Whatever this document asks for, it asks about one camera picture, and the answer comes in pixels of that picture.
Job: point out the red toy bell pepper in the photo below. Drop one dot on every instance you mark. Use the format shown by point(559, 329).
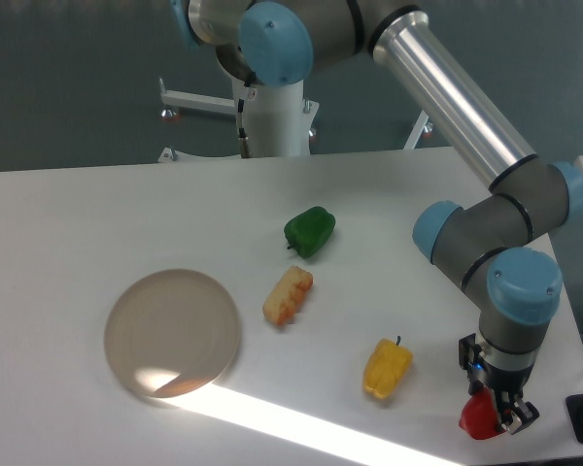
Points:
point(479, 417)

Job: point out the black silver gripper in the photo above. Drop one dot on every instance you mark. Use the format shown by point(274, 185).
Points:
point(505, 374)

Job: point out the yellow toy bell pepper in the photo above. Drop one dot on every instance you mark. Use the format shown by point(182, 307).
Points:
point(385, 368)

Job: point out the translucent brown round plate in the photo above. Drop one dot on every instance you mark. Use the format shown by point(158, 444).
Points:
point(171, 333)

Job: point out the green toy bell pepper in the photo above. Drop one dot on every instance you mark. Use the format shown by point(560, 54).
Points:
point(308, 232)

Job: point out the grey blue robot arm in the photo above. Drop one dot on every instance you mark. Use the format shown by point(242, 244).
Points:
point(269, 48)

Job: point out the orange yellow toy food block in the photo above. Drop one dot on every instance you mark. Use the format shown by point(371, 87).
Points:
point(287, 296)

